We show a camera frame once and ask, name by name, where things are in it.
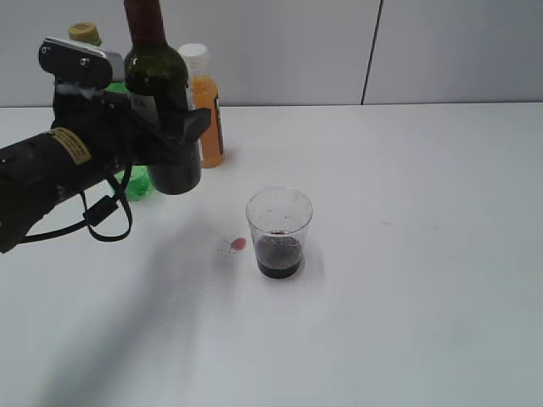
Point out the dark red wine bottle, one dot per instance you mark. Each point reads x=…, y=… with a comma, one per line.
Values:
x=156, y=79

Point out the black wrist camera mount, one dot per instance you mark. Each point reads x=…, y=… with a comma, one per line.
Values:
x=80, y=63

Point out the transparent plastic cup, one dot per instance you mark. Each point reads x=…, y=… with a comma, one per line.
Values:
x=279, y=219

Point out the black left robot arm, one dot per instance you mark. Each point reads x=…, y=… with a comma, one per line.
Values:
x=31, y=188

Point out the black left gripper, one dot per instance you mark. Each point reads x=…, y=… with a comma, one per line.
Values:
x=105, y=133

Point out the green soda bottle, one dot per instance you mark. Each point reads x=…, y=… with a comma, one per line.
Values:
x=139, y=185

